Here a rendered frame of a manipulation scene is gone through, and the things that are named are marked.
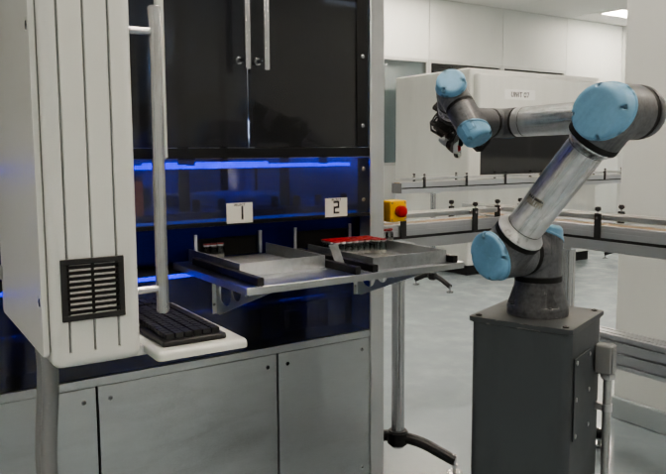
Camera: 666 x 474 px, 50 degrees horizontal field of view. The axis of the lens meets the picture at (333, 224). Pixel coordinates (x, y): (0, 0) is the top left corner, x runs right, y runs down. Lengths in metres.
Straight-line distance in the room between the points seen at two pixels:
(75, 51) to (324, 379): 1.38
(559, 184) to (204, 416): 1.21
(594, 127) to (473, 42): 7.68
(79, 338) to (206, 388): 0.81
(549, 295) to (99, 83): 1.13
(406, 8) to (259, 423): 6.76
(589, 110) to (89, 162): 0.97
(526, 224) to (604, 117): 0.30
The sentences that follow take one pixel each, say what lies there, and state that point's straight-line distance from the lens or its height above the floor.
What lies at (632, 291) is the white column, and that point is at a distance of 3.38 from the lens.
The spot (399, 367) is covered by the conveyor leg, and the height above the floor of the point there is 0.39.
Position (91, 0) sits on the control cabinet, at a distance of 1.42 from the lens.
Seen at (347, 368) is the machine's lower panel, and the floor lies 0.48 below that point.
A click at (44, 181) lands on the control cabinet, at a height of 1.15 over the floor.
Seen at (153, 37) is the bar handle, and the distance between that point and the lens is 1.46.
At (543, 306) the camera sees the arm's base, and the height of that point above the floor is 0.82.
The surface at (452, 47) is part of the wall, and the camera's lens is 8.93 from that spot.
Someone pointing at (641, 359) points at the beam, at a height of 0.48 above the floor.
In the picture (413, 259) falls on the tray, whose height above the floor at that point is 0.90.
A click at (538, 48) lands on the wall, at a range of 10.03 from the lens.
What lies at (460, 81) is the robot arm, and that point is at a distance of 1.81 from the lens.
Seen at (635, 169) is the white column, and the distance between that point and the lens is 3.33.
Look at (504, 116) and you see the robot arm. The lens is 1.87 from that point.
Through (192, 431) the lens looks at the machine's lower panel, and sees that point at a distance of 2.20.
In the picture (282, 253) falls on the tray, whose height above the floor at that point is 0.89.
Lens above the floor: 1.20
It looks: 6 degrees down
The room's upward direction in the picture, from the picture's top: straight up
